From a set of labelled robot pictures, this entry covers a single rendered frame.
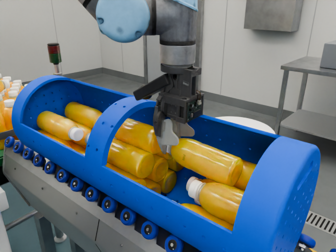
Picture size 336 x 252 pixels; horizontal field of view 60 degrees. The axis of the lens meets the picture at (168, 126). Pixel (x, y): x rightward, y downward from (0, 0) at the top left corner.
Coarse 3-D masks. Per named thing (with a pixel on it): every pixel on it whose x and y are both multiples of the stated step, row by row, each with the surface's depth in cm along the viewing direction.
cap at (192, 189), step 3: (195, 180) 62; (198, 180) 63; (192, 183) 61; (195, 183) 61; (198, 183) 61; (189, 186) 61; (192, 186) 61; (195, 186) 61; (189, 189) 61; (192, 189) 61; (195, 189) 61; (189, 192) 61; (192, 192) 61; (195, 192) 61; (189, 195) 62; (192, 195) 61; (195, 198) 61
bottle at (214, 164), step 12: (180, 144) 66; (192, 144) 65; (204, 144) 65; (180, 156) 65; (192, 156) 63; (204, 156) 62; (216, 156) 61; (228, 156) 60; (192, 168) 64; (204, 168) 62; (216, 168) 60; (228, 168) 58; (240, 168) 62; (216, 180) 61; (228, 180) 59
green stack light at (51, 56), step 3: (48, 54) 158; (51, 54) 157; (54, 54) 157; (57, 54) 158; (60, 54) 160; (51, 57) 157; (54, 57) 158; (57, 57) 158; (60, 57) 160; (51, 60) 158; (54, 60) 158; (57, 60) 159; (60, 60) 160
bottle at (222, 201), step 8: (200, 184) 61; (208, 184) 59; (216, 184) 59; (224, 184) 59; (200, 192) 59; (208, 192) 58; (216, 192) 57; (224, 192) 56; (232, 192) 56; (240, 192) 56; (200, 200) 59; (208, 200) 57; (216, 200) 56; (224, 200) 55; (232, 200) 55; (240, 200) 54; (208, 208) 57; (216, 208) 56; (224, 208) 55; (232, 208) 54; (216, 216) 57; (224, 216) 56; (232, 216) 54; (232, 224) 56
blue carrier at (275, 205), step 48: (48, 96) 103; (96, 96) 106; (48, 144) 83; (96, 144) 69; (240, 144) 73; (288, 144) 52; (144, 192) 60; (288, 192) 45; (192, 240) 56; (240, 240) 48; (288, 240) 55
